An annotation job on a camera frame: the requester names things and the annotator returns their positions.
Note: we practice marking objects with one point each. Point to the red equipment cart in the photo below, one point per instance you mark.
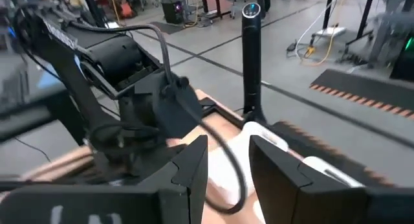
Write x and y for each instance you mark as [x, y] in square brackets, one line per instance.
[220, 0]

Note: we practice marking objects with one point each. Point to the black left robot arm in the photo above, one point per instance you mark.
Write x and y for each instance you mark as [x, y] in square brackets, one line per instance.
[106, 59]

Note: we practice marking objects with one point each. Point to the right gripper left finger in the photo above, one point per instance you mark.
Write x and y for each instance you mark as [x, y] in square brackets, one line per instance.
[191, 185]

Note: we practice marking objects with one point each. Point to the dark floor mat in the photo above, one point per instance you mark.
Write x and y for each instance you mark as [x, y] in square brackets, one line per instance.
[165, 28]

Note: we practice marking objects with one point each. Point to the black metal stand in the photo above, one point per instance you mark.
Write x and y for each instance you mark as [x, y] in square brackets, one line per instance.
[365, 17]

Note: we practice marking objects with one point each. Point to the black tower fan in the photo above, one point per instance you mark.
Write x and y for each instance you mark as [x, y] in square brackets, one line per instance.
[251, 55]

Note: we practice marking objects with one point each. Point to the grey rolling chair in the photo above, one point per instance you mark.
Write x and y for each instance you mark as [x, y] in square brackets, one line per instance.
[236, 4]

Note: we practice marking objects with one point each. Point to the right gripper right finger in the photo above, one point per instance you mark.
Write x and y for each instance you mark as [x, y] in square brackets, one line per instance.
[291, 198]

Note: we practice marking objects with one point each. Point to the grey desk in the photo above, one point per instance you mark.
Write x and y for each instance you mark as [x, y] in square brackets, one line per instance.
[26, 117]

